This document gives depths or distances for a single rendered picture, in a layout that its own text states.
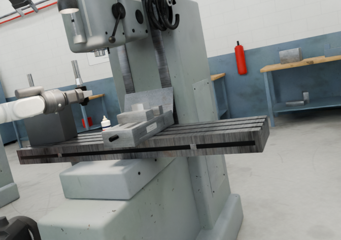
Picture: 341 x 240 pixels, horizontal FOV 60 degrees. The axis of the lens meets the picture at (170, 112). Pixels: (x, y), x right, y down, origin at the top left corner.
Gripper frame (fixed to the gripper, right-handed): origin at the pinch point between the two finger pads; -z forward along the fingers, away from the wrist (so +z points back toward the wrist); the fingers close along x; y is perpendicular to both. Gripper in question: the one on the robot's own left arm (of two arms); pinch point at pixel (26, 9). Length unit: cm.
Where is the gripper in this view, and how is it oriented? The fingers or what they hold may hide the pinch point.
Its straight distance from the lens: 195.6
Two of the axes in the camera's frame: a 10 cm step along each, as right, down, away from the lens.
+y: 1.4, -7.8, 6.0
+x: 9.3, -1.1, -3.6
